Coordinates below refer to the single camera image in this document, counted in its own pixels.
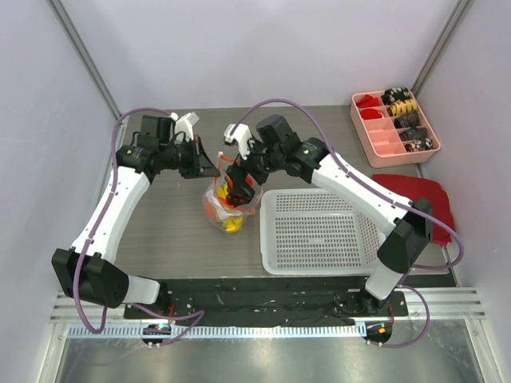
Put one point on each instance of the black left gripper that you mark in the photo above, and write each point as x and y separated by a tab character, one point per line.
200	166

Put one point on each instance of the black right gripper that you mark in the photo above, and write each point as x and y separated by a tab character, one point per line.
242	180

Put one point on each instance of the dark red toy grapes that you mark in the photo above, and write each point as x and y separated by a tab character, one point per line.
237	200

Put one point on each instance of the clear zip bag orange zipper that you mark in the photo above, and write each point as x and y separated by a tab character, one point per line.
222	163

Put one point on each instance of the orange toy pumpkin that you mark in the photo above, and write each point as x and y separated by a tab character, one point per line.
210	210

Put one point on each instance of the yellow toy banana bunch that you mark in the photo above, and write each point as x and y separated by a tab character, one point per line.
231	219

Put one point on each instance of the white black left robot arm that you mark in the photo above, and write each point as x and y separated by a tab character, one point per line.
163	143

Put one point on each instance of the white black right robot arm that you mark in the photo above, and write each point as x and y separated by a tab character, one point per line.
277	147

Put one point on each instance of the white perforated plastic basket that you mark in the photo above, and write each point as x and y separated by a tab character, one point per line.
314	232

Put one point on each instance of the red cloth piece lower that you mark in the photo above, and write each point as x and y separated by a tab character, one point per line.
370	114

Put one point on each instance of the red cloth piece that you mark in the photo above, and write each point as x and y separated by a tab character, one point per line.
368	101
370	114

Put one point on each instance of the pink compartment tray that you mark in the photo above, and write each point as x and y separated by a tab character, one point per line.
392	134

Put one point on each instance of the red cloth piece upper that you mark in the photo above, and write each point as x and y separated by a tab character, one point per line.
368	101

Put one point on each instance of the folded red cloth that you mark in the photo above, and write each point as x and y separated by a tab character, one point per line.
415	188

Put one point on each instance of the yellow striped rolled cloth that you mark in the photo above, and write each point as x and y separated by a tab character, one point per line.
400	108

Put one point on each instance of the black floral rolled cloth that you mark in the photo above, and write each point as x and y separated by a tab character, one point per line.
395	94

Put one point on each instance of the dark patterned rolled cloth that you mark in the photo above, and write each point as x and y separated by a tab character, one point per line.
416	133

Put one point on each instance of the dark dotted rolled cloth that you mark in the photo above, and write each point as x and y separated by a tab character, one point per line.
424	144

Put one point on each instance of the dark brown rolled cloth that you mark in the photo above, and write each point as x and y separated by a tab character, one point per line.
409	120

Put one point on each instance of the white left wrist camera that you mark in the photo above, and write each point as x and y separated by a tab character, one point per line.
183	127

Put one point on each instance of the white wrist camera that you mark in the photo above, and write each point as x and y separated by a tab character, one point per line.
183	127
239	135

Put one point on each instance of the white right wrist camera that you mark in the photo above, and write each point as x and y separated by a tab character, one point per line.
239	135

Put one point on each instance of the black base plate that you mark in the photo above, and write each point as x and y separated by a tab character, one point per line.
272	302

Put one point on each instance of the white slotted cable duct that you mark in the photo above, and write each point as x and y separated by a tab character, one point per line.
147	330

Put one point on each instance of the aluminium frame rail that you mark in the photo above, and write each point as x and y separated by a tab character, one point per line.
80	49

